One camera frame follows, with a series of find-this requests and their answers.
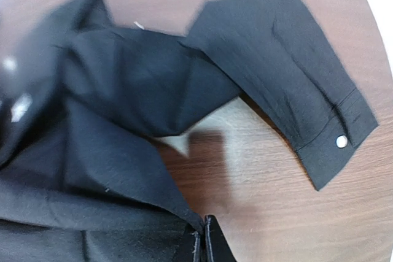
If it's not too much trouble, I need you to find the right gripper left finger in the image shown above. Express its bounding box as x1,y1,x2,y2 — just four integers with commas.
184,231,203,262

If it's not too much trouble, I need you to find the black long sleeve shirt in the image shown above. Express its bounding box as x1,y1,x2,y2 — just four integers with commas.
1,0,378,261

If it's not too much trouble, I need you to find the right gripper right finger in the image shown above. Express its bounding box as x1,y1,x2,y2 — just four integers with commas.
204,215,236,262

